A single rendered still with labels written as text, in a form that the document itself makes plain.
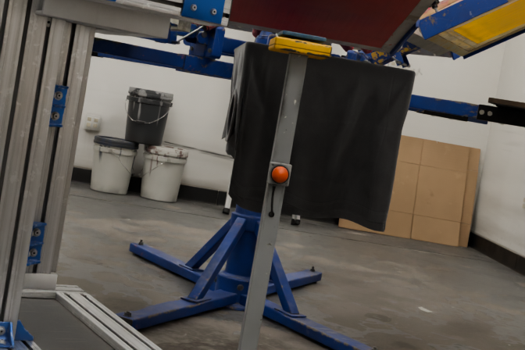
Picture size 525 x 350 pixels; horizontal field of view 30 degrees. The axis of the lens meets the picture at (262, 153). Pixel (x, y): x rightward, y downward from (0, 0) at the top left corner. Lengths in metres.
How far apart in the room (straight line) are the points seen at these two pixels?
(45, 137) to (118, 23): 0.28
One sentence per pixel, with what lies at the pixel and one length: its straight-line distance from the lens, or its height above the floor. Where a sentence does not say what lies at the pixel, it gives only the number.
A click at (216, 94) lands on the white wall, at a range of 7.14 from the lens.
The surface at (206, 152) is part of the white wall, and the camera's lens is 7.15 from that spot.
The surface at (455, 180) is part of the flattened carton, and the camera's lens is 7.39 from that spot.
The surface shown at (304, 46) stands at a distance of 2.19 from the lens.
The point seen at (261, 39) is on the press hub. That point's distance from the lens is 3.81.
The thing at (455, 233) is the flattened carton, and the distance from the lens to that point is 7.34.
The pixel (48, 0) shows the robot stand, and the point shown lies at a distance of 1.98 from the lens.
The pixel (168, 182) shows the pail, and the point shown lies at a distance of 6.82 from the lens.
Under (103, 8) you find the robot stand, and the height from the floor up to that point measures 0.93.
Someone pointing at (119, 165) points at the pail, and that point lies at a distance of 6.79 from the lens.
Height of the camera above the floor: 0.81
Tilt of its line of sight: 3 degrees down
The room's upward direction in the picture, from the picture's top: 10 degrees clockwise
